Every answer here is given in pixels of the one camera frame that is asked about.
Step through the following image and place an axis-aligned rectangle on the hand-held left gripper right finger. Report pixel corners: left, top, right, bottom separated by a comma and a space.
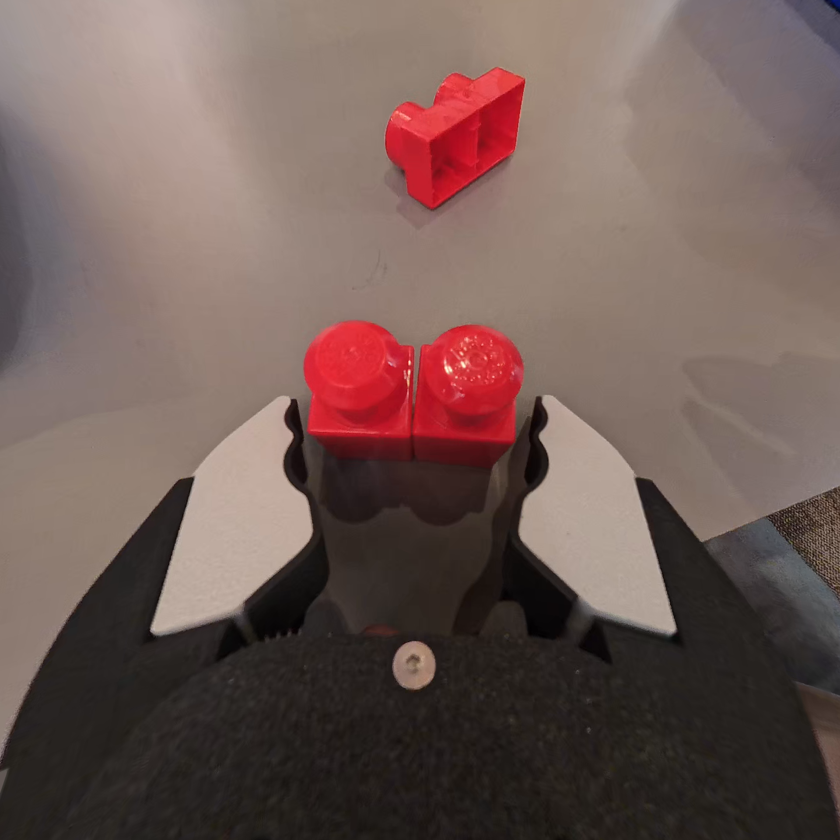
507, 394, 679, 641

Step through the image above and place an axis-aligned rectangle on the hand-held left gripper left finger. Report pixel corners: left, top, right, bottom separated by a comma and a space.
150, 397, 328, 639

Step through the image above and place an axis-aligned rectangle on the red mega block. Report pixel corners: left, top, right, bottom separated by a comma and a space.
384, 67, 527, 211
302, 321, 416, 462
413, 325, 527, 467

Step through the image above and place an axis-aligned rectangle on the person's jeans leg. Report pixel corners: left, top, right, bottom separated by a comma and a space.
709, 515, 840, 697

